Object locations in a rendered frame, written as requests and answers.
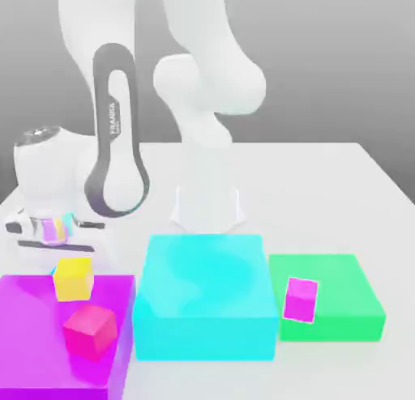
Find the large cyan box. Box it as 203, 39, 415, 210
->
131, 233, 280, 362

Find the large green box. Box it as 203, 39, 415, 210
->
267, 253, 387, 343

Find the small yellow cube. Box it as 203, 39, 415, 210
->
53, 257, 95, 303

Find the small pink cube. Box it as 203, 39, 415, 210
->
62, 304, 118, 363

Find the large magenta box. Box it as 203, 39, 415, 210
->
0, 274, 136, 400

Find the small magenta cube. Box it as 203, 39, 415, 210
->
283, 276, 319, 325

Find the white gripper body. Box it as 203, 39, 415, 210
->
15, 233, 113, 271

